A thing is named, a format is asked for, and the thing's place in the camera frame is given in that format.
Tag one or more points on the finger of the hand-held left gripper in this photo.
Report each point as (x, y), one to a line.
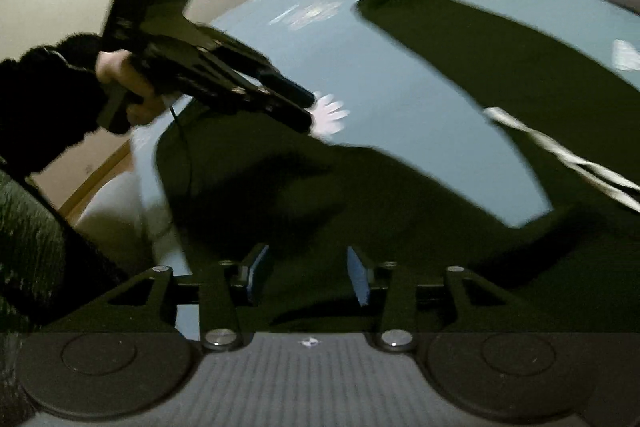
(280, 82)
(270, 109)

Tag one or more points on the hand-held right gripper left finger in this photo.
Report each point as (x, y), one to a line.
(257, 272)

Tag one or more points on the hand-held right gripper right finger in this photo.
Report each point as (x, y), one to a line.
(359, 274)

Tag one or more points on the person's left forearm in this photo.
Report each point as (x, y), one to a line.
(45, 107)

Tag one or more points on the person's left hand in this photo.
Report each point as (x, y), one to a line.
(115, 67)

